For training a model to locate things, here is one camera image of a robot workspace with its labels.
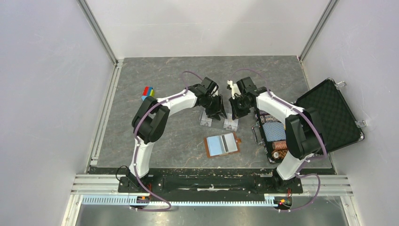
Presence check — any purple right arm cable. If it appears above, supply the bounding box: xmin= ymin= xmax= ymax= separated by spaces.
xmin=230 ymin=68 xmax=328 ymax=213

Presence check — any orange brown poker chip roll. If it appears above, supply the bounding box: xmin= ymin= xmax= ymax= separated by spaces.
xmin=272 ymin=140 xmax=287 ymax=150

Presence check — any black poker chip case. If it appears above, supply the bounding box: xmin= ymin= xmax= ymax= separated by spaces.
xmin=254 ymin=78 xmax=365 ymax=164

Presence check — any blue patterned card deck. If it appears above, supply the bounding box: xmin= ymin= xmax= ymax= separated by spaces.
xmin=263 ymin=122 xmax=286 ymax=142

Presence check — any clear plastic card sleeve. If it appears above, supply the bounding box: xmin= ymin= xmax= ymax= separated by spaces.
xmin=199 ymin=109 xmax=239 ymax=132

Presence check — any brown leather card holder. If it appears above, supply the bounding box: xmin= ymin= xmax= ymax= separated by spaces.
xmin=204 ymin=132 xmax=241 ymax=158

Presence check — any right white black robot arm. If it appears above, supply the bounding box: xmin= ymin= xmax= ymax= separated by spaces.
xmin=227 ymin=77 xmax=327 ymax=192

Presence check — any white slotted cable duct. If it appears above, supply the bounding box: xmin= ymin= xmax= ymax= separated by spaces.
xmin=82 ymin=195 xmax=278 ymax=207

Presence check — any white card with magnetic stripe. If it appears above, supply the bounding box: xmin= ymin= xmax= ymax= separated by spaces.
xmin=220 ymin=133 xmax=239 ymax=154

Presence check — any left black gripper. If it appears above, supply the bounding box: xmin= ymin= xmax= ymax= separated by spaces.
xmin=202 ymin=95 xmax=227 ymax=121

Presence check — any multicoloured block toy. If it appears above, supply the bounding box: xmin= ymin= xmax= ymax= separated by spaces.
xmin=141 ymin=86 xmax=154 ymax=101

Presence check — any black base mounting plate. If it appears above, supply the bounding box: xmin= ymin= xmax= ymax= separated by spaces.
xmin=115 ymin=168 xmax=303 ymax=202

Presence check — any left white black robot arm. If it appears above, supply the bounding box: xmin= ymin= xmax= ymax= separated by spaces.
xmin=129 ymin=77 xmax=227 ymax=192

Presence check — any purple poker chip roll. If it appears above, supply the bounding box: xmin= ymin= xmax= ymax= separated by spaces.
xmin=260 ymin=114 xmax=280 ymax=124

